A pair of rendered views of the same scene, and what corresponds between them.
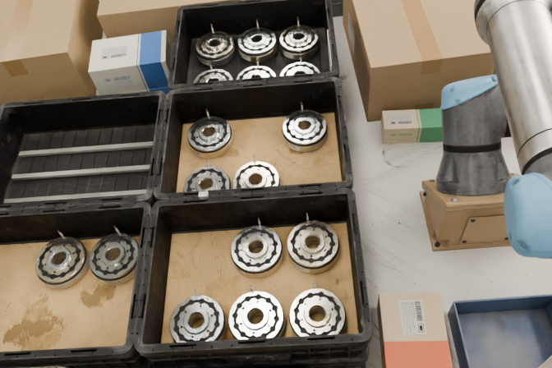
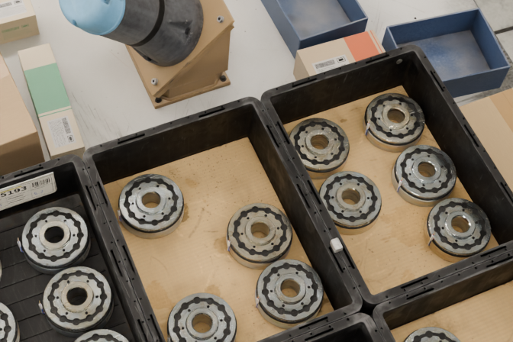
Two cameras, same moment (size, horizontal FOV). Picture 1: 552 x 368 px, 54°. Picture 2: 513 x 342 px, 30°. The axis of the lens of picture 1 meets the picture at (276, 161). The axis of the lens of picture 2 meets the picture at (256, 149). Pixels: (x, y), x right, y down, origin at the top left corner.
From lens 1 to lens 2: 127 cm
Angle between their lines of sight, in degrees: 59
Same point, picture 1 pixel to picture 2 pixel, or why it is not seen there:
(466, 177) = (187, 11)
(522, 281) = (233, 7)
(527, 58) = not seen: outside the picture
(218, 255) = (366, 249)
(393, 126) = (76, 137)
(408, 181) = (140, 124)
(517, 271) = not seen: hidden behind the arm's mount
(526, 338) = (294, 0)
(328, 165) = (194, 169)
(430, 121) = (56, 98)
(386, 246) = not seen: hidden behind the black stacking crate
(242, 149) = (201, 282)
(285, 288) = (373, 166)
